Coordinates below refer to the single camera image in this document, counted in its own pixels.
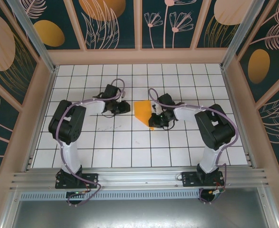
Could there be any orange paper sheet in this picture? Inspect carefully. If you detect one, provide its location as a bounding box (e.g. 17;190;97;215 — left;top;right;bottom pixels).
134;100;157;131

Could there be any grey metal sheet panel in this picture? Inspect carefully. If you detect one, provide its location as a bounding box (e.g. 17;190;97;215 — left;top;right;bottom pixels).
10;187;277;228

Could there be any aluminium mounting rail beam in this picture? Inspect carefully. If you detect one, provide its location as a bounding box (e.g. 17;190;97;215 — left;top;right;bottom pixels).
10;167;270;192

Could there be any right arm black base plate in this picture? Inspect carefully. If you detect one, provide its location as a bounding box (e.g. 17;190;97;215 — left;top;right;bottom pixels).
181;171;225;188

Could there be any slotted grey cable duct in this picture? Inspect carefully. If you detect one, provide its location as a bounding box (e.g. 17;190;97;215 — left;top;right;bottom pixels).
18;190;203;201

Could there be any aluminium table edge rail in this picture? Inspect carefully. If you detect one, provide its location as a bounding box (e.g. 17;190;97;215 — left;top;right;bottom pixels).
220;65;258;171
22;66;59;172

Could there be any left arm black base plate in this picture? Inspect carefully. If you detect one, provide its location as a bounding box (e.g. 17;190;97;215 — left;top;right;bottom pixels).
55;172;99;190

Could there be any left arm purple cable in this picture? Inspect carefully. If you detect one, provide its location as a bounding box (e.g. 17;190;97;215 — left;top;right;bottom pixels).
54;78;128;208

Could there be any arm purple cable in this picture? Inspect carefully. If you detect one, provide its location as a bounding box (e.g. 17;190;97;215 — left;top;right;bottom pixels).
148;87;239;205
54;78;128;208

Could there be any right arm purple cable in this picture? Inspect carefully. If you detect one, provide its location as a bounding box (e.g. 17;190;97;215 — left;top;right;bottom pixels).
148;87;239;205

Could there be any aluminium corner post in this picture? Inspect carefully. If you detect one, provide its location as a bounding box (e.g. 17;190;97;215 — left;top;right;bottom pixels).
6;0;59;73
221;0;272;70

